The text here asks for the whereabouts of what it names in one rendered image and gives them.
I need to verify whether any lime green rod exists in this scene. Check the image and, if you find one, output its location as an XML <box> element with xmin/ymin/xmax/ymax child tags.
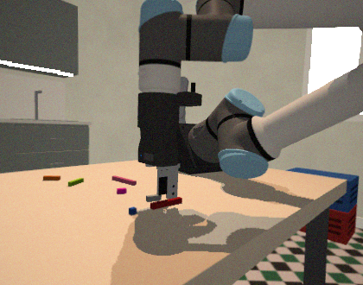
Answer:
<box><xmin>67</xmin><ymin>178</ymin><xmax>84</xmax><ymax>187</ymax></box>

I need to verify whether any short magenta rod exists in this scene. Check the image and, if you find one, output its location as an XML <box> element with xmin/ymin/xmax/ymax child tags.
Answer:
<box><xmin>117</xmin><ymin>188</ymin><xmax>127</xmax><ymax>194</ymax></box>

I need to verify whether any orange rod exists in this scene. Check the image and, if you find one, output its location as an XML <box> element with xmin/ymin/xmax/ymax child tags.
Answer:
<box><xmin>43</xmin><ymin>175</ymin><xmax>61</xmax><ymax>181</ymax></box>

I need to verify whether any pink rod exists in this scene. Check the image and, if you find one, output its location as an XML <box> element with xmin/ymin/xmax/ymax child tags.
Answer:
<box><xmin>111</xmin><ymin>175</ymin><xmax>137</xmax><ymax>186</ymax></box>

